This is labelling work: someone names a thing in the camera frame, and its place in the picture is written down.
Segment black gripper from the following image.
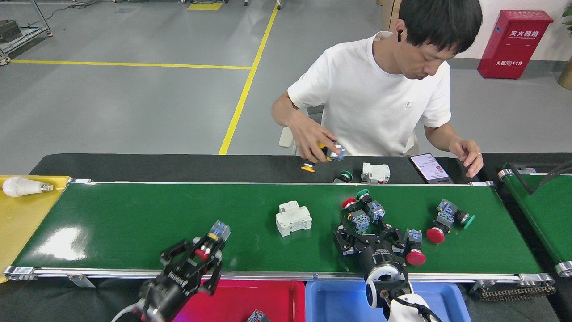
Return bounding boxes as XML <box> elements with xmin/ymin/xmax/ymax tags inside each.
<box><xmin>334</xmin><ymin>208</ymin><xmax>408</xmax><ymax>272</ymax></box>
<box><xmin>142</xmin><ymin>239</ymin><xmax>224</xmax><ymax>322</ymax></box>

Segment red push button switch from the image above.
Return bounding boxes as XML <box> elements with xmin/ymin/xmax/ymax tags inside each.
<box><xmin>425</xmin><ymin>212</ymin><xmax>455</xmax><ymax>245</ymax></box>
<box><xmin>195</xmin><ymin>220</ymin><xmax>231</xmax><ymax>261</ymax></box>
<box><xmin>342</xmin><ymin>197</ymin><xmax>370</xmax><ymax>233</ymax></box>

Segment large red mushroom button switch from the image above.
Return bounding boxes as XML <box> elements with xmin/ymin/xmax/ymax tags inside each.
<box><xmin>404</xmin><ymin>229</ymin><xmax>426</xmax><ymax>267</ymax></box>

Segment white circuit breaker red lever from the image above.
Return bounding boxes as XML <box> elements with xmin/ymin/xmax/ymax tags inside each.
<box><xmin>361</xmin><ymin>162</ymin><xmax>391</xmax><ymax>184</ymax></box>

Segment yellow push button switch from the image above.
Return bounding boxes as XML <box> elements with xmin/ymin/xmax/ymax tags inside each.
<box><xmin>316</xmin><ymin>141</ymin><xmax>345</xmax><ymax>161</ymax></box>

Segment red plastic tray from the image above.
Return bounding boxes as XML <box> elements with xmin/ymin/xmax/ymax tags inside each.
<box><xmin>172</xmin><ymin>280</ymin><xmax>307</xmax><ymax>322</ymax></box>

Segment blue plastic tray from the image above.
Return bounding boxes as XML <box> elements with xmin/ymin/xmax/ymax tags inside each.
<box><xmin>305</xmin><ymin>281</ymin><xmax>472</xmax><ymax>322</ymax></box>

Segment green conveyor belt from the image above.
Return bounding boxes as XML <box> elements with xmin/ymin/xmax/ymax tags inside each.
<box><xmin>4</xmin><ymin>178</ymin><xmax>555</xmax><ymax>289</ymax></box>
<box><xmin>498</xmin><ymin>163</ymin><xmax>572</xmax><ymax>278</ymax></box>

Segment yellow plastic tray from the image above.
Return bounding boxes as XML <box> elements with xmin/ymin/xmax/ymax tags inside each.
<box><xmin>0</xmin><ymin>175</ymin><xmax>71</xmax><ymax>283</ymax></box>

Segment person's right hand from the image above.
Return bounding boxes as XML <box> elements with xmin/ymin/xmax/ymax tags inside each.
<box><xmin>290</xmin><ymin>120</ymin><xmax>340</xmax><ymax>164</ymax></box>

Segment person's left hand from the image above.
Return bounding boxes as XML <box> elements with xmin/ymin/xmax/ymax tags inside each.
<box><xmin>448</xmin><ymin>138</ymin><xmax>484</xmax><ymax>178</ymax></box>

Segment smartphone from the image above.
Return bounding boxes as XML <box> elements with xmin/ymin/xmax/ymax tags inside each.
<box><xmin>410</xmin><ymin>153</ymin><xmax>454</xmax><ymax>185</ymax></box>

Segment grey office chair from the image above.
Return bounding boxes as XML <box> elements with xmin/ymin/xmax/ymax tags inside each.
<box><xmin>279</xmin><ymin>105</ymin><xmax>324</xmax><ymax>156</ymax></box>

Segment person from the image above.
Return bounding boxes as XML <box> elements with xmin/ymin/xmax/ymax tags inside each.
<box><xmin>270</xmin><ymin>0</ymin><xmax>484</xmax><ymax>178</ymax></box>

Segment white light bulb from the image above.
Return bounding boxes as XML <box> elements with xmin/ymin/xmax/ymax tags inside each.
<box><xmin>2</xmin><ymin>176</ymin><xmax>54</xmax><ymax>198</ymax></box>

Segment cardboard box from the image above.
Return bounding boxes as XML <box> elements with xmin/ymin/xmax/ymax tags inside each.
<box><xmin>376</xmin><ymin>0</ymin><xmax>403</xmax><ymax>32</ymax></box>

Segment red fire extinguisher box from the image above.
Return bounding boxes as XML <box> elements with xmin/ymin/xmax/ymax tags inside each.
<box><xmin>477</xmin><ymin>10</ymin><xmax>555</xmax><ymax>80</ymax></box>

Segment potted plant gold pot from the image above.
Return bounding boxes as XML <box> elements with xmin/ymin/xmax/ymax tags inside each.
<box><xmin>557</xmin><ymin>4</ymin><xmax>572</xmax><ymax>91</ymax></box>

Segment grey metal rack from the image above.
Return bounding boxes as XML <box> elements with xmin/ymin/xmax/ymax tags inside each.
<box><xmin>0</xmin><ymin>0</ymin><xmax>53</xmax><ymax>65</ymax></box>

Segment grey metal box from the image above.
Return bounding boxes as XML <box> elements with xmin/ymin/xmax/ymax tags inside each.
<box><xmin>0</xmin><ymin>19</ymin><xmax>23</xmax><ymax>43</ymax></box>

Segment conveyor drive chain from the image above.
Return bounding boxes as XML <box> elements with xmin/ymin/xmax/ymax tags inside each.
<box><xmin>474</xmin><ymin>284</ymin><xmax>557</xmax><ymax>301</ymax></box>

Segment black cable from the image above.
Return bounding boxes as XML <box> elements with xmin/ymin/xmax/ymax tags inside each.
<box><xmin>507</xmin><ymin>162</ymin><xmax>572</xmax><ymax>195</ymax></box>

